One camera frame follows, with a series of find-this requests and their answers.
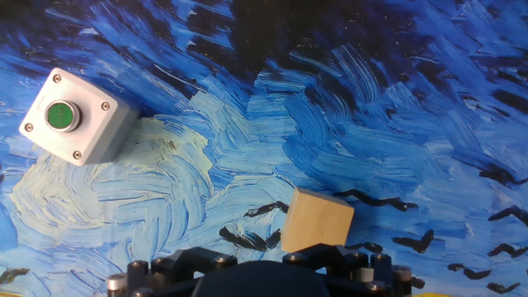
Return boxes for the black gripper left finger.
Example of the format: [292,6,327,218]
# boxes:
[106,246,238,297]

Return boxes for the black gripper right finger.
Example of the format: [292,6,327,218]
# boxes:
[282,243,426,297]

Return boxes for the light wooden block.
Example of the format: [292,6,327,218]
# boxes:
[280,186,356,253]

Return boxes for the painted landscape print cloth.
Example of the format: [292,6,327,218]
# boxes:
[0,0,528,297]

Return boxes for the grey box green push button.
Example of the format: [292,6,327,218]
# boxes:
[18,67,141,167]

